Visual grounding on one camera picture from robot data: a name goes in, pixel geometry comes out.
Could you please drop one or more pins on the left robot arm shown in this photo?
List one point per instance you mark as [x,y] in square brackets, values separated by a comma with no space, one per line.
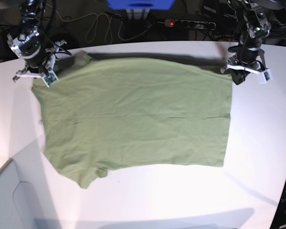
[252,24]

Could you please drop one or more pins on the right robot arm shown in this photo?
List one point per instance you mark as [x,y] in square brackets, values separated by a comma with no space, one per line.
[31,17]

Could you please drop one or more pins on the green T-shirt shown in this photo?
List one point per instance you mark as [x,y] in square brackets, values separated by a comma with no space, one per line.
[110,114]

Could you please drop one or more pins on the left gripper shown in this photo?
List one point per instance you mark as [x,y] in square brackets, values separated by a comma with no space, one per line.
[247,61]

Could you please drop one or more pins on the blue box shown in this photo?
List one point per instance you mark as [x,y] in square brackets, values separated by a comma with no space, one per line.
[140,4]

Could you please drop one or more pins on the black power strip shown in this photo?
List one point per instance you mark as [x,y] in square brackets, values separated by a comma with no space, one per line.
[189,24]

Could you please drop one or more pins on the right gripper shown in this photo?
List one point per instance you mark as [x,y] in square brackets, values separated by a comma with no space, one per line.
[39,60]

